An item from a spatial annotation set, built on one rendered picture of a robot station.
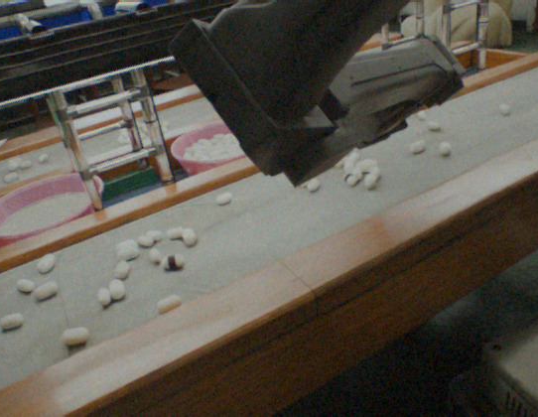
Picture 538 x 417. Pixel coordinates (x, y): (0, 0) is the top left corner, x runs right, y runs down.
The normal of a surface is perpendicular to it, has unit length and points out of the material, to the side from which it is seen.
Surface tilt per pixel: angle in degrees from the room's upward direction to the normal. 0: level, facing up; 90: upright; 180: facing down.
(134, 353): 0
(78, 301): 0
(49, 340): 0
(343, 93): 48
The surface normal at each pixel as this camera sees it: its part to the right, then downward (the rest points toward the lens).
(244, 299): -0.14, -0.86
